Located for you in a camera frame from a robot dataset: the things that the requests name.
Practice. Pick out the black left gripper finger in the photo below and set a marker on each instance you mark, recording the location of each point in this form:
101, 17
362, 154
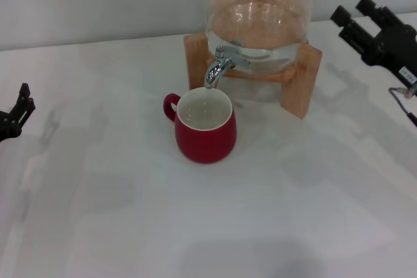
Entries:
23, 105

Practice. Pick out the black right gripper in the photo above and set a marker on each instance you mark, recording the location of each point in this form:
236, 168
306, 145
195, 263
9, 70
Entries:
394, 47

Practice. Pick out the red ceramic cup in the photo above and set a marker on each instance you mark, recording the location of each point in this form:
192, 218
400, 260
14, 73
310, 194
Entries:
205, 144

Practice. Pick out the chrome faucet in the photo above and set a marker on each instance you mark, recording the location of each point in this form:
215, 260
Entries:
216, 69

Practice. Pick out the glass water dispenser jar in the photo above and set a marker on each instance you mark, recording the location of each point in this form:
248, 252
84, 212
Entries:
260, 30

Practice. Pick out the wooden dispenser stand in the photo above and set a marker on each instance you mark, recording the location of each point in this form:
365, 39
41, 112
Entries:
197, 63

